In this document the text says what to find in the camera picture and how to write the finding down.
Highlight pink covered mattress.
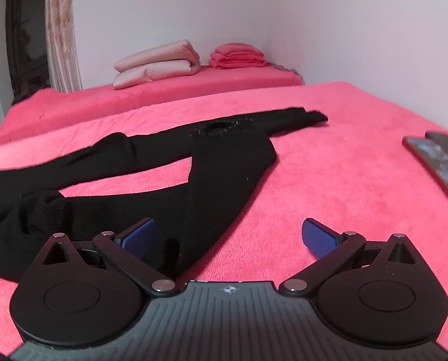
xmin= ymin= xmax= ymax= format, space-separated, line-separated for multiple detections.
xmin=0 ymin=64 xmax=305 ymax=146

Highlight pink bed blanket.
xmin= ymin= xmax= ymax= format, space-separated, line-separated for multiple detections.
xmin=0 ymin=81 xmax=448 ymax=361

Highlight black pants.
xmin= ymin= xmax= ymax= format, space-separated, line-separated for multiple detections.
xmin=0 ymin=107 xmax=329 ymax=283

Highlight folded light pink quilt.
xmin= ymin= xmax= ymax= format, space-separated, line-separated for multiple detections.
xmin=113 ymin=60 xmax=202 ymax=90
xmin=114 ymin=39 xmax=201 ymax=73

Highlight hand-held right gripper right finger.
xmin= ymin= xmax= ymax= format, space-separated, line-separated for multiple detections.
xmin=279 ymin=218 xmax=422 ymax=296

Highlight folded red blanket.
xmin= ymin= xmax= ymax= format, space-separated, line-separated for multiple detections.
xmin=209 ymin=43 xmax=267 ymax=70

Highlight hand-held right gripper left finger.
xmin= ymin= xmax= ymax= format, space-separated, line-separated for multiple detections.
xmin=32 ymin=218 xmax=179 ymax=296

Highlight red case phone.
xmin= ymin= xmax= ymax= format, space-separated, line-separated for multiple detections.
xmin=402 ymin=135 xmax=448 ymax=202

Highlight dark phone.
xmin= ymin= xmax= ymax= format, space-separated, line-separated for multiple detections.
xmin=425 ymin=131 xmax=448 ymax=159

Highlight patterned beige curtain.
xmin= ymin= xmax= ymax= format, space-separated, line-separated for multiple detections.
xmin=45 ymin=0 xmax=84 ymax=93

